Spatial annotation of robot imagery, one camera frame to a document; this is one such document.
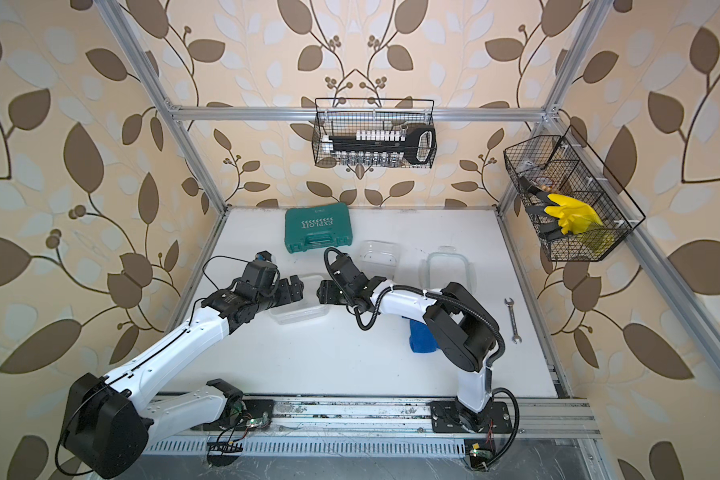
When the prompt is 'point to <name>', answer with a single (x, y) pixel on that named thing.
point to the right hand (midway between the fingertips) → (325, 293)
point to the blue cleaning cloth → (421, 339)
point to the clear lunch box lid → (445, 267)
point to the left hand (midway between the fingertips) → (287, 285)
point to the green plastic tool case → (317, 227)
